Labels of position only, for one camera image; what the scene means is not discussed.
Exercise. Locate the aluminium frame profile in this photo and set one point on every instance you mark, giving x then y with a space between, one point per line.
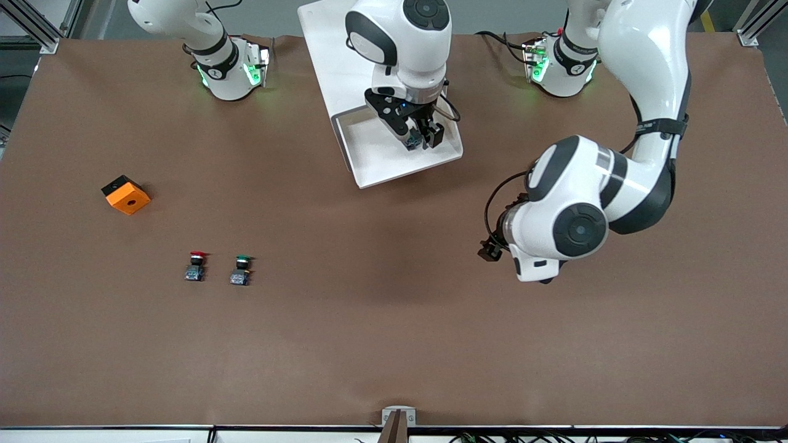
37 27
758 27

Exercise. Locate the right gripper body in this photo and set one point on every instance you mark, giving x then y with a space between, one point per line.
423 121

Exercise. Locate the white table edge rail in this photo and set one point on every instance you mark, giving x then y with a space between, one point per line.
123 434

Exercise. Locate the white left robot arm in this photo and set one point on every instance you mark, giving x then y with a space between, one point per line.
646 61

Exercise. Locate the red push button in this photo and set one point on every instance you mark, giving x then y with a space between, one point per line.
195 269

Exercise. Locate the orange button enclosure box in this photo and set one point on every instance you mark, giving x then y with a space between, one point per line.
129 200

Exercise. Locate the yellow push button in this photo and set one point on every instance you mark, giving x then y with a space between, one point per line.
414 141

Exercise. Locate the green push button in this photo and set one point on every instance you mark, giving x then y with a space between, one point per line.
241 274

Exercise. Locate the grey metal table bracket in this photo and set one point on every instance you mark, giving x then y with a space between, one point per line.
398 417

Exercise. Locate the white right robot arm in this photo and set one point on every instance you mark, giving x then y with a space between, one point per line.
406 49

